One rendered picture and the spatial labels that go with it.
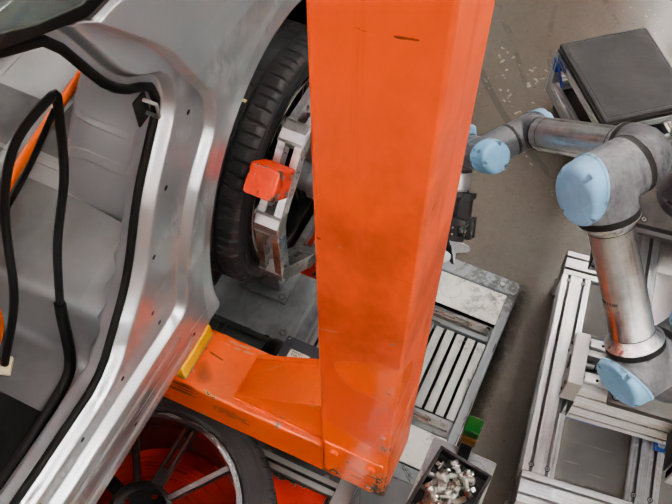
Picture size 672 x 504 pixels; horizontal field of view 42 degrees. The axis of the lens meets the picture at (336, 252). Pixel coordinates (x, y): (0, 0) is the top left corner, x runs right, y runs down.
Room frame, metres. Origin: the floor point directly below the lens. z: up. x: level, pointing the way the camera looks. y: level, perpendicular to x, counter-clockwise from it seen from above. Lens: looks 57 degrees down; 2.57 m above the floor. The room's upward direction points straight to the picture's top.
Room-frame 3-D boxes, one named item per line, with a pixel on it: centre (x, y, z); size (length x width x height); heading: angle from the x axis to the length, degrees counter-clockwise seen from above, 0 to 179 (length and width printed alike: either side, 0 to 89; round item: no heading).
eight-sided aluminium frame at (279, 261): (1.34, 0.04, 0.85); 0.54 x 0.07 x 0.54; 155
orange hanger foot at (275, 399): (0.87, 0.23, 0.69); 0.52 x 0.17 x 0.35; 65
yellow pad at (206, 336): (0.94, 0.39, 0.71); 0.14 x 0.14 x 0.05; 65
